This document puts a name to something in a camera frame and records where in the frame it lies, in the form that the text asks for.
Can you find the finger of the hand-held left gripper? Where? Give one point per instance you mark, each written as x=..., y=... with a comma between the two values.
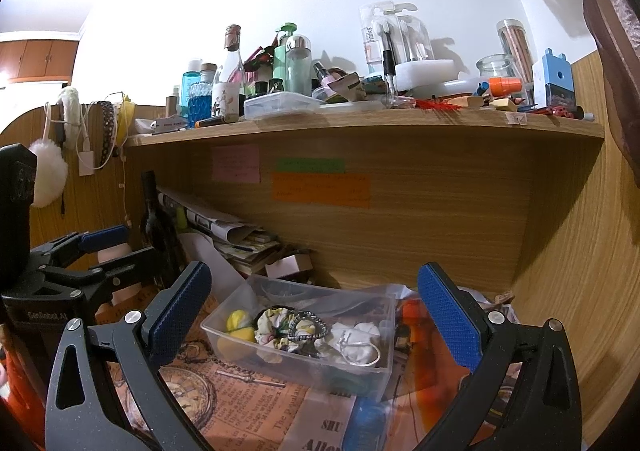
x=105, y=237
x=125, y=268

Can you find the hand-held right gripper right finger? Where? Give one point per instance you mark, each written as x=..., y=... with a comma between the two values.
x=450, y=321

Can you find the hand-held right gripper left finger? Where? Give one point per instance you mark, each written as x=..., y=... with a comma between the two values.
x=175, y=316

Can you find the white face mask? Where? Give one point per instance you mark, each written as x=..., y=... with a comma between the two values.
x=355, y=336

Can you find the floral scrunchie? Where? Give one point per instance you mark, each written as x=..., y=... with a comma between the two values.
x=272, y=326

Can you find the clear plastic storage box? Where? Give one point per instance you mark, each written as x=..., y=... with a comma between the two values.
x=280, y=366

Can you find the beige cylinder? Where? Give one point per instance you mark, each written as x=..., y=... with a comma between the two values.
x=112, y=256

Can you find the dark wine bottle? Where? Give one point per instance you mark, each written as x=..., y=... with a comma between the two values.
x=152, y=226

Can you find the white fluffy earmuffs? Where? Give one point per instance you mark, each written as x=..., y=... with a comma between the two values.
x=47, y=181

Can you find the orange translucent plastic sheet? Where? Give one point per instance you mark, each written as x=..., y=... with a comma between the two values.
x=430, y=371

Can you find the wooden clothespin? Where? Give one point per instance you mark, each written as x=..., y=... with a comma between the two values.
x=502, y=297

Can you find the white charger plug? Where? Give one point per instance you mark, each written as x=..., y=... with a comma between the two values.
x=86, y=163

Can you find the stack of papers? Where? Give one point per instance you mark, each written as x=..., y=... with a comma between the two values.
x=250, y=253

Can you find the rolled newspaper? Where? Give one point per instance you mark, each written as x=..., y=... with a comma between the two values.
x=215, y=221

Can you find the vintage newspaper printed mat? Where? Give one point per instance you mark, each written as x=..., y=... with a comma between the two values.
x=240, y=396

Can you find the brown patterned headband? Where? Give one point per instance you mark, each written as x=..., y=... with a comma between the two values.
x=106, y=131

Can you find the small cardboard box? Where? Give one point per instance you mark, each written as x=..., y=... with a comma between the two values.
x=290, y=267

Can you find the white printed carton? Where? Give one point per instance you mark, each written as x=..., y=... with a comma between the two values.
x=169, y=126

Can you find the blue ribbed plastic item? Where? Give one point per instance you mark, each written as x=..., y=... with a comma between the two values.
x=367, y=426

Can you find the brown cardboard tube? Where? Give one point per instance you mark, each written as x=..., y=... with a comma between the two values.
x=172, y=103

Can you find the pink sticky note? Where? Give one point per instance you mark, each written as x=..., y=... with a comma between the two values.
x=236, y=163

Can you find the black marker pen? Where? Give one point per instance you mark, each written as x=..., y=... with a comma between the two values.
x=217, y=121

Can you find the blue faceted glass bottle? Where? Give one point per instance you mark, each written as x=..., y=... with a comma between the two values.
x=201, y=103

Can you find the teal liquid bottle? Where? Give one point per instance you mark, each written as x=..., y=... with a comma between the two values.
x=190, y=86

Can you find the orange sticky note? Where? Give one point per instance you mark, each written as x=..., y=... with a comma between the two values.
x=320, y=191

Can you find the clear labelled glass bottle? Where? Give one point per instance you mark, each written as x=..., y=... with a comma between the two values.
x=229, y=81

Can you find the green sticky note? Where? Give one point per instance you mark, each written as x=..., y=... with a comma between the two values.
x=310, y=165

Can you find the red feather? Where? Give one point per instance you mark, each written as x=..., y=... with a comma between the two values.
x=435, y=104

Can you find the dark ink bottles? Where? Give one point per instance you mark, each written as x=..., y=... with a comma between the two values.
x=265, y=87

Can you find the clear flat plastic case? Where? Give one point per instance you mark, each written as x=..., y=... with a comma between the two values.
x=282, y=106

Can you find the wooden shelf board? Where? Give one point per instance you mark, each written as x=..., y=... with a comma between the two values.
x=350, y=123

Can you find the red pens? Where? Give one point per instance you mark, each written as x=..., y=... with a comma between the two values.
x=555, y=111

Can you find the mint green pump bottle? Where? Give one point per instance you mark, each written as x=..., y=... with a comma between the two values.
x=280, y=61

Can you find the white plastic tray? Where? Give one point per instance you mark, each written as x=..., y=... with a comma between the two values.
x=425, y=73

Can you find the black cosmetic tube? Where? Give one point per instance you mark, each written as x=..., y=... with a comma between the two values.
x=388, y=71

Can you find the chrome capped glass bottle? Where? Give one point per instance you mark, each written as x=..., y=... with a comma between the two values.
x=298, y=66

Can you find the empty glass jar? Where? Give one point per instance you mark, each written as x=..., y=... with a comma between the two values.
x=495, y=67

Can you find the blue white box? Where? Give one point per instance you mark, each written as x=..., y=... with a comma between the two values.
x=552, y=78

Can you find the small pink bottle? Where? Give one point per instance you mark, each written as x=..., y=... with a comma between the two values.
x=324, y=76

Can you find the clear pencil tube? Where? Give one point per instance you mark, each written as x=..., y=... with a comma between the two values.
x=515, y=51

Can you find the toothbrush blister pack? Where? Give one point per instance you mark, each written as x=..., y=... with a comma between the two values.
x=395, y=31

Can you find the striped mauve curtain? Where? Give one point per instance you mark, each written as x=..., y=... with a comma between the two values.
x=610, y=31

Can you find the wooden wall cabinet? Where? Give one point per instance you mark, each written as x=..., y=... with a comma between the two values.
x=35, y=56

